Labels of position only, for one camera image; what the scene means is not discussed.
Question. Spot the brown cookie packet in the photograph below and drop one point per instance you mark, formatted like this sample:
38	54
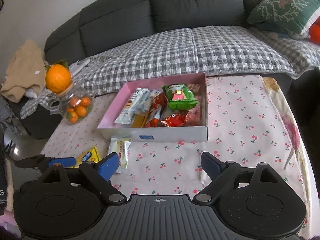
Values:
196	89

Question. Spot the red snack packet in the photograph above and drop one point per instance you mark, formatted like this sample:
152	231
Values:
174	120

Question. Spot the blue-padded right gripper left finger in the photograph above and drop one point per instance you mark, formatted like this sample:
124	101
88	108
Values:
97	176

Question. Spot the glass jar of small oranges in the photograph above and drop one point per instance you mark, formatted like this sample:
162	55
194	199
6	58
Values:
74	104

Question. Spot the yellow snack packet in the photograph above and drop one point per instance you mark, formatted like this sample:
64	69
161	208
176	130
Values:
90	155

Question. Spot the red-white candy packet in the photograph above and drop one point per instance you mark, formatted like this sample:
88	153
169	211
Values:
159	103

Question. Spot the orange and white snack packet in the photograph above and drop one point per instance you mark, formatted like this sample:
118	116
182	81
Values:
120	146

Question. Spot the pink snack packet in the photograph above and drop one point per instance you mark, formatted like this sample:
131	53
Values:
194	116

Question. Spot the golden brown snack packet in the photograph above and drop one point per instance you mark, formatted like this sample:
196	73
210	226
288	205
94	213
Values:
139	120

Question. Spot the large orange fruit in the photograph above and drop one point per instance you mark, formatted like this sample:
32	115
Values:
57	78

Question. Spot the beige knitted garment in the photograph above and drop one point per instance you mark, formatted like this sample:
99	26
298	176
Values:
25	74

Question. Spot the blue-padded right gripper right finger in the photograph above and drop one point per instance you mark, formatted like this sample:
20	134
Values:
223	176

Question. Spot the green patterned cushion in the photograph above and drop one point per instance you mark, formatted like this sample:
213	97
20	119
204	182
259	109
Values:
296	16

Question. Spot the blue-white snack packet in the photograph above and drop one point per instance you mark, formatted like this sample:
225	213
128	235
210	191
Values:
146	101

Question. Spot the green cartoon-girl snack packet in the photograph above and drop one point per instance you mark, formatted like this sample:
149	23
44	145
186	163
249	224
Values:
180	97

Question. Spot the grey checkered quilted blanket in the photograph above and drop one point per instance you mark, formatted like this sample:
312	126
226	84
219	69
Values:
213	50

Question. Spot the white-blue snack bar packet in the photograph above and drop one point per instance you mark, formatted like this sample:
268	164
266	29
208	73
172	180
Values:
127	112

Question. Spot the dark grey sofa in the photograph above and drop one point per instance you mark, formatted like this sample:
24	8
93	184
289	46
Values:
105	24

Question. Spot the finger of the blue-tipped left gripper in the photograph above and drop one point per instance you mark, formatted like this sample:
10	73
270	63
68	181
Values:
65	162

